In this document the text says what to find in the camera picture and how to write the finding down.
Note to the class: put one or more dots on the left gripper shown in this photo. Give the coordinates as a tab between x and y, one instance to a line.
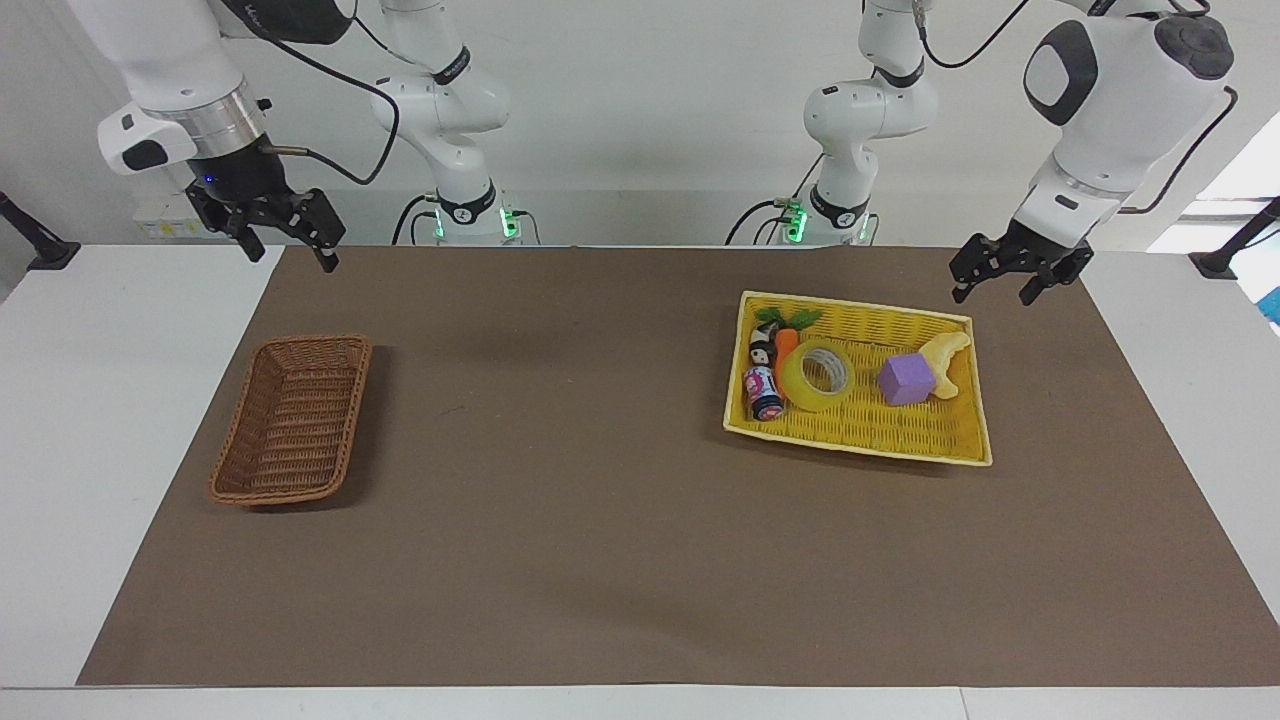
1044	243

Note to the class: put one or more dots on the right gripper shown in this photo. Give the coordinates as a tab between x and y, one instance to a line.
237	176

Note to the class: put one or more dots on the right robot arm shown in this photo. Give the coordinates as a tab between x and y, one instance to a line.
440	105

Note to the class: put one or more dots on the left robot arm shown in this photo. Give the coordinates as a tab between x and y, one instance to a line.
1100	90

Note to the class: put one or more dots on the brown wicker basket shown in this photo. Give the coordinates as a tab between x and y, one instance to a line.
292	418

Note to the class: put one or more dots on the yellow woven basket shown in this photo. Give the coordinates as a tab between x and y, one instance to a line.
880	425

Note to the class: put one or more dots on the yellow tape roll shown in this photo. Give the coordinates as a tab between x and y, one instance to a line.
815	375

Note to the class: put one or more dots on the white power strip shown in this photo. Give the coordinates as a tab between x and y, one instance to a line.
165	222

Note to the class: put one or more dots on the yellow toy banana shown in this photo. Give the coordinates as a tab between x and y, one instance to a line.
945	358

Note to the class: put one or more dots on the purple cube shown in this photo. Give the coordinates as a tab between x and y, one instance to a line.
906	380

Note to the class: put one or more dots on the black stand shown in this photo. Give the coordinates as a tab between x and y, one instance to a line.
1232	250
38	248

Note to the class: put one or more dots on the orange toy carrot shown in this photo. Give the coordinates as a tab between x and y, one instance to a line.
786	345

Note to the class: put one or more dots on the small doll figure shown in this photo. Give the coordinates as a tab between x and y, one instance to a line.
763	348

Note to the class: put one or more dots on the small pink can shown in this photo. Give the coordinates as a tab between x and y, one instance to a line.
765	392

